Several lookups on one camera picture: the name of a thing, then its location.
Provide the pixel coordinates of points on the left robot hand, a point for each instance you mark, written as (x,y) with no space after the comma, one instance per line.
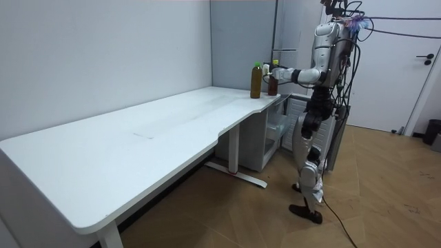
(283,74)

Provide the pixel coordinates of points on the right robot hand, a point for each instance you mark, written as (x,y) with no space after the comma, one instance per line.
(266,70)

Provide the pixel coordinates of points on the brown bottle with yellow cap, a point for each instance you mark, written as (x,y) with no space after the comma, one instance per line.
(272,87)

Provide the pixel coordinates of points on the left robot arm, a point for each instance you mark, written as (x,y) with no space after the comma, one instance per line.
(320,51)

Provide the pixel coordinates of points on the brown bottle with green cap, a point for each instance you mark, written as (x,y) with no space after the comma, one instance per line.
(256,82)

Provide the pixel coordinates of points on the robot body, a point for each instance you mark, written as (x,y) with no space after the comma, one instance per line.
(336,51)

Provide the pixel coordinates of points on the small grey fridge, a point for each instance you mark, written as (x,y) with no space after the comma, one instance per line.
(253,141)

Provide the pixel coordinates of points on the robot legs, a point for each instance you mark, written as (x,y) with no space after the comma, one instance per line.
(308,162)

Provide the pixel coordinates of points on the white room door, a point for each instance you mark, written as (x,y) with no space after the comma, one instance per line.
(389,79)

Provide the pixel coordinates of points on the grey door stopper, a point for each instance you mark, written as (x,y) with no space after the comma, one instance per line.
(399,131)

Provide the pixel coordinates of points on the black waste bin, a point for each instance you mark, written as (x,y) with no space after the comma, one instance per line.
(432,131)

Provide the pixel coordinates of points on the white desk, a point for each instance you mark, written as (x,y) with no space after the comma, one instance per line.
(113,144)

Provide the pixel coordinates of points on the black vertical wall pipe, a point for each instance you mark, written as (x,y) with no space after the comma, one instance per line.
(274,27)

